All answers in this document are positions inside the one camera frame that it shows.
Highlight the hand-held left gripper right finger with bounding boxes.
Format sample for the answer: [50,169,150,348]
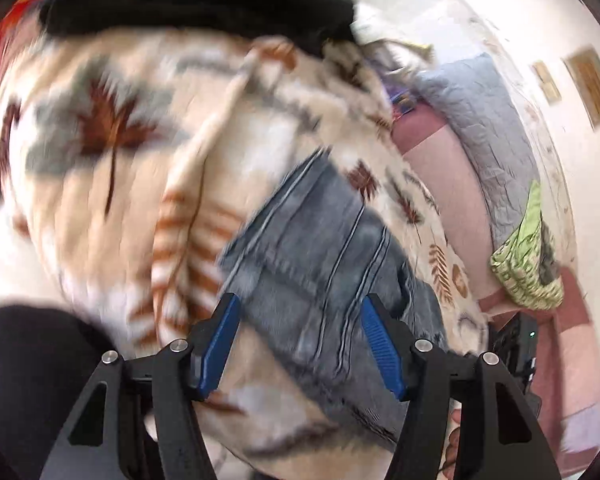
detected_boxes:
[361,293,563,480]

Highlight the person's black trouser leg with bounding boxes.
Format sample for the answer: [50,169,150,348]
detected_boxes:
[0,305,126,480]

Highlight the dark grey cloth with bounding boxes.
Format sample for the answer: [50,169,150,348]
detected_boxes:
[537,220,561,286]

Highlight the blue denim pants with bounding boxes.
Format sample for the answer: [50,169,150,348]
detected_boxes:
[217,147,448,453]

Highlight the colourful printed bag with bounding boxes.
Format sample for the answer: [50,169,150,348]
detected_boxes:
[387,80,421,121]

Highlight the pink sofa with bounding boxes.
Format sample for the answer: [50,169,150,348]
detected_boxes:
[390,102,600,461]

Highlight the green patterned blanket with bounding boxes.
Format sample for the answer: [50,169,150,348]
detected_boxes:
[490,180,566,311]

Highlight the leaf print blanket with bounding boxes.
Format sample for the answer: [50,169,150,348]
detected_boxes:
[0,25,491,480]

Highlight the grey quilted blanket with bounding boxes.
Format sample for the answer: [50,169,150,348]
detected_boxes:
[412,52,541,251]

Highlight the white cloth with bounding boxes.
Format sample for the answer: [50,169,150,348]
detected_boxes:
[352,2,406,46]

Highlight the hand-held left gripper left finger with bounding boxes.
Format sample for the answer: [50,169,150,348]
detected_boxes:
[40,292,242,480]

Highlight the red yellow cloth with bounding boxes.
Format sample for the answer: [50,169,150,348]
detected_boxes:
[0,0,66,76]

